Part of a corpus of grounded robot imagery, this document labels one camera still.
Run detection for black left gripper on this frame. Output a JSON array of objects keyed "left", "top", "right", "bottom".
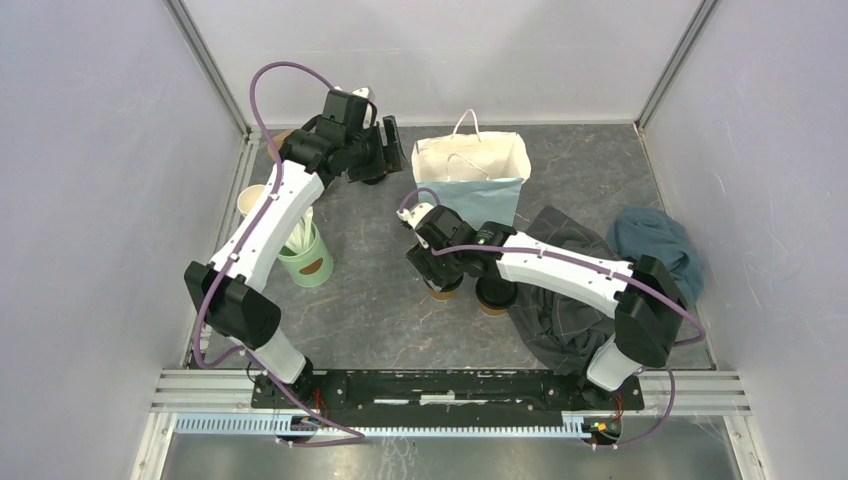
[{"left": 345, "top": 116, "right": 410, "bottom": 184}]

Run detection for black plastic cup lid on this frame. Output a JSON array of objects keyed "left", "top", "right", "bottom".
[{"left": 475, "top": 277, "right": 518, "bottom": 309}]

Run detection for brown paper coffee cup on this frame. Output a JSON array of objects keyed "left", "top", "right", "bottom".
[{"left": 480, "top": 304, "right": 508, "bottom": 317}]

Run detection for light blue paper bag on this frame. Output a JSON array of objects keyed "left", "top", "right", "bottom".
[{"left": 411, "top": 109, "right": 532, "bottom": 228}]

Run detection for brown pulp cup carriers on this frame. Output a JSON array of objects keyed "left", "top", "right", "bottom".
[{"left": 267, "top": 129, "right": 294, "bottom": 162}]

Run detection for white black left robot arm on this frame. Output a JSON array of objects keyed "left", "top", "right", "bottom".
[{"left": 184, "top": 87, "right": 405, "bottom": 408}]

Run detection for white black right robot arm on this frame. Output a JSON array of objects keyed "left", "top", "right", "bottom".
[{"left": 397, "top": 202, "right": 689, "bottom": 408}]

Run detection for stack of black lids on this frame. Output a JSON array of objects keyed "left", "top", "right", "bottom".
[{"left": 361, "top": 174, "right": 387, "bottom": 186}]

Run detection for white stir sticks bundle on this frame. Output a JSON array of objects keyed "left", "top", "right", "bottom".
[{"left": 285, "top": 206, "right": 314, "bottom": 255}]

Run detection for green cup holder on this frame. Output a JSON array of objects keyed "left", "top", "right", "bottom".
[{"left": 277, "top": 225, "right": 334, "bottom": 288}]

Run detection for dark grey checked cloth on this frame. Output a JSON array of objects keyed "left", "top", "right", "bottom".
[{"left": 508, "top": 206, "right": 617, "bottom": 375}]

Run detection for teal blue cloth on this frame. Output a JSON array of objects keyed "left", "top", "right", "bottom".
[{"left": 605, "top": 206, "right": 704, "bottom": 306}]

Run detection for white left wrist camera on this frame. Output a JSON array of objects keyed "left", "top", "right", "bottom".
[{"left": 351, "top": 87, "right": 378, "bottom": 130}]

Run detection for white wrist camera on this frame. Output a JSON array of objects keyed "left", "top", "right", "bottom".
[
  {"left": 396, "top": 202, "right": 435, "bottom": 249},
  {"left": 351, "top": 87, "right": 378, "bottom": 130}
]

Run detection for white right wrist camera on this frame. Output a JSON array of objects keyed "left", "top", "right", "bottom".
[{"left": 396, "top": 202, "right": 435, "bottom": 249}]

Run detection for white slotted cable duct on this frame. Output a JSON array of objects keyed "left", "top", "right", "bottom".
[{"left": 174, "top": 413, "right": 590, "bottom": 440}]

